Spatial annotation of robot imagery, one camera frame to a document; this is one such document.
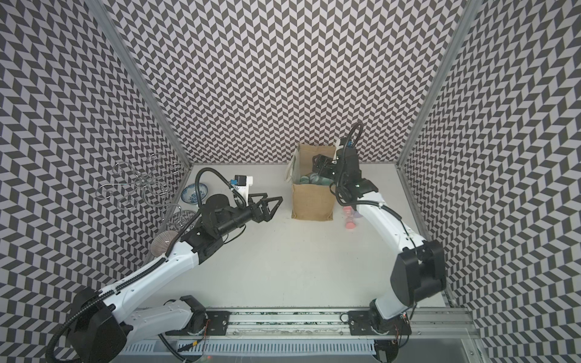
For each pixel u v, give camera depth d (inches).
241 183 25.2
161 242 34.9
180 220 36.8
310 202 34.8
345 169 23.3
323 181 39.8
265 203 24.7
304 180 42.7
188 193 40.3
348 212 38.5
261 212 25.2
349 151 24.4
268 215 24.9
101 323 14.7
